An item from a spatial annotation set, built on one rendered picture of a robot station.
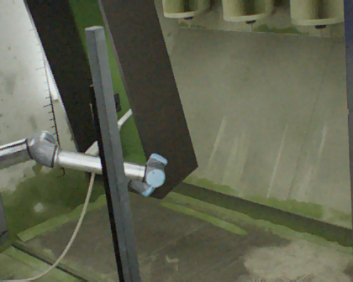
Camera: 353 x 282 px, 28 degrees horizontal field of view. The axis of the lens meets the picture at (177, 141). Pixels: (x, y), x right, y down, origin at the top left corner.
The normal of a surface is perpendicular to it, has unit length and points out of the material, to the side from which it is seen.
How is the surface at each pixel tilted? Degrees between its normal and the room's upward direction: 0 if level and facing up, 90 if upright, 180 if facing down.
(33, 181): 90
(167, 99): 90
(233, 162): 57
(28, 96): 90
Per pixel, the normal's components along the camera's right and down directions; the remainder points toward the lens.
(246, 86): -0.66, -0.26
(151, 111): 0.76, 0.13
